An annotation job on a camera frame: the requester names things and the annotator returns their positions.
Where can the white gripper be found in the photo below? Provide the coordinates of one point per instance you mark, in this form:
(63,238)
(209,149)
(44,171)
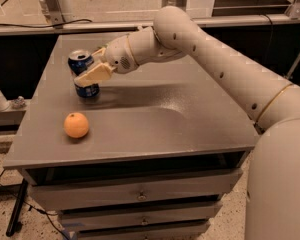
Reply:
(118,56)

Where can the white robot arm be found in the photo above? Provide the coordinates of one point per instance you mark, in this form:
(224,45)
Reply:
(271,101)

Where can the green chip bag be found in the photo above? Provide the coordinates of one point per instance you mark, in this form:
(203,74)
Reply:
(103,46)

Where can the orange fruit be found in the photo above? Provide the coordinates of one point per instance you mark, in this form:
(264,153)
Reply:
(76,125)

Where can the grey drawer cabinet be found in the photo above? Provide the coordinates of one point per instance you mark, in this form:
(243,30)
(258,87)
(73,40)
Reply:
(165,118)

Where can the top grey drawer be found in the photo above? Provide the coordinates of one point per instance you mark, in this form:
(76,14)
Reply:
(138,190)

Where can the grey drawer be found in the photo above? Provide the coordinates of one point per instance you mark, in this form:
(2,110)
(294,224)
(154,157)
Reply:
(138,190)
(149,232)
(144,216)

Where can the middle grey drawer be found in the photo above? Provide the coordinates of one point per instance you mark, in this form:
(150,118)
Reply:
(144,216)

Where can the black metal leg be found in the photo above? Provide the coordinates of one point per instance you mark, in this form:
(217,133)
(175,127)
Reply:
(20,197)

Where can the bottom grey drawer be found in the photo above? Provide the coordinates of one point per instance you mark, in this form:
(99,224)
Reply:
(149,232)

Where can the metal frame post left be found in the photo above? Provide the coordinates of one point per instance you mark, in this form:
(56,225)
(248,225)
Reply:
(56,11)

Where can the grey metal rail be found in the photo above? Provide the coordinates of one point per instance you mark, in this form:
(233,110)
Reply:
(93,27)

